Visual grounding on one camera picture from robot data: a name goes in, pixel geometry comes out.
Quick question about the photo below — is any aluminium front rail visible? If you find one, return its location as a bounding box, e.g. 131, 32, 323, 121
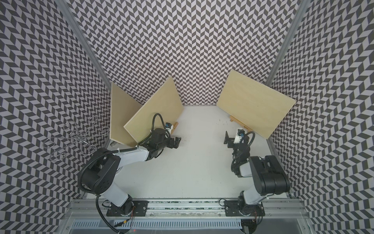
64, 198, 310, 220

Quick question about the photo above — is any wooden easel with label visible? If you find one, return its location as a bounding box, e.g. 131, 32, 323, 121
230, 116, 253, 132

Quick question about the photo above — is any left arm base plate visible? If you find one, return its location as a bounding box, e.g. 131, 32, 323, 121
106, 199, 149, 217

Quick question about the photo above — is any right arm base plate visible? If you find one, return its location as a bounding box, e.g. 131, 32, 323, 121
223, 199, 265, 217

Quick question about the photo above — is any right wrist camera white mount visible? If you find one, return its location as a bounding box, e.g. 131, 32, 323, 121
233, 129, 245, 144

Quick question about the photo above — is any wire whisk rack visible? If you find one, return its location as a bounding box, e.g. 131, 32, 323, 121
42, 117, 110, 162

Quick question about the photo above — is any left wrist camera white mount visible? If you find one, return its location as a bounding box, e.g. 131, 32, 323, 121
164, 122, 174, 133

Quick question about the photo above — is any light plywood board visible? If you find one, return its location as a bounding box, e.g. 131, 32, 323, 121
124, 77, 184, 143
110, 82, 142, 147
217, 70, 296, 139

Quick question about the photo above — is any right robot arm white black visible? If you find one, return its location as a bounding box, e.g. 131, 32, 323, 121
223, 129, 291, 218

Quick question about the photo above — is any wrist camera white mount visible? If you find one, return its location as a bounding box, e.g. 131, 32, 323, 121
233, 129, 245, 144
164, 122, 174, 133

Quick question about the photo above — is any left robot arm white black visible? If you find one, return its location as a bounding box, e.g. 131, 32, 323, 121
78, 113, 181, 216

